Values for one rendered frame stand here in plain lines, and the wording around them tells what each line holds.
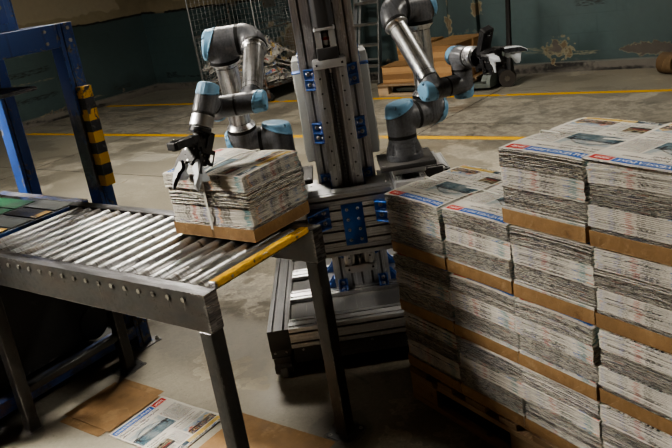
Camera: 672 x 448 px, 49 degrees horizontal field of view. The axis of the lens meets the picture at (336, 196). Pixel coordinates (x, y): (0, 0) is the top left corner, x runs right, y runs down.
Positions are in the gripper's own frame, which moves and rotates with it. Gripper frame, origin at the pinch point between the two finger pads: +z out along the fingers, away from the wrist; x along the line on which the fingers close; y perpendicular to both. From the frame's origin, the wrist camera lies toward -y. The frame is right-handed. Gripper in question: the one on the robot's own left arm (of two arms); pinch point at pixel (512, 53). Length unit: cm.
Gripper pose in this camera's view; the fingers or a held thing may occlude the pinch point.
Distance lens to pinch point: 258.3
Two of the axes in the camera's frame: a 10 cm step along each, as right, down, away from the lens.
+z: 4.5, 2.0, -8.7
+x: -8.5, 3.9, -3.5
